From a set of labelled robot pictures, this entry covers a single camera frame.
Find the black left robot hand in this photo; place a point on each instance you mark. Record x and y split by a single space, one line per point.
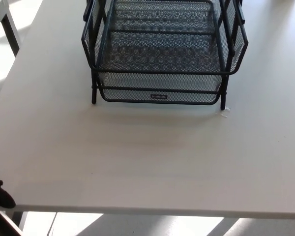
3 199

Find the wide black mesh tray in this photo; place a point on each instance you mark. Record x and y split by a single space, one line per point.
162 72

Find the grey table leg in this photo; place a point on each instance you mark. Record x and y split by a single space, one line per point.
19 219

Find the white side table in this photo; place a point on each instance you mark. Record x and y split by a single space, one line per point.
12 34

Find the black mesh tray with label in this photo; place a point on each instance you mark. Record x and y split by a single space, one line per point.
137 96

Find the clear tape piece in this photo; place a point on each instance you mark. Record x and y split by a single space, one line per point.
225 112

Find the small black mesh tray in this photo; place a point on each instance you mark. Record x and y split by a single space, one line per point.
162 17

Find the dark brown chair frame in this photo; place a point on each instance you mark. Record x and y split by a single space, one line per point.
5 225

